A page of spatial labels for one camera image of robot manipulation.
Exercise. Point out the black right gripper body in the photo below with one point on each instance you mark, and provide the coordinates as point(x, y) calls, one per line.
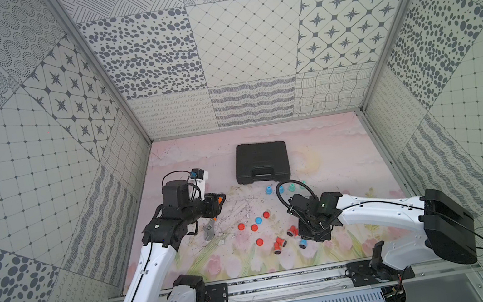
point(308, 230)

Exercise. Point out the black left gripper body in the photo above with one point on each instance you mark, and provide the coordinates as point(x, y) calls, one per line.
point(211, 204)

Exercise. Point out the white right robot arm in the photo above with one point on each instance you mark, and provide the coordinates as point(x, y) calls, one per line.
point(438, 228)

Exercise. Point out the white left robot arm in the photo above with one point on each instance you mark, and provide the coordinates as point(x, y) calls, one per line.
point(184, 203)

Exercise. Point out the black plastic tool case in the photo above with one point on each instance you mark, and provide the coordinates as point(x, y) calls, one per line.
point(262, 162)

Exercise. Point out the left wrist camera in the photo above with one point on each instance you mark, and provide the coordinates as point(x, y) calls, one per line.
point(198, 178)

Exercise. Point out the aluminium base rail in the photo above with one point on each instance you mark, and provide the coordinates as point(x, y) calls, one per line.
point(340, 282)

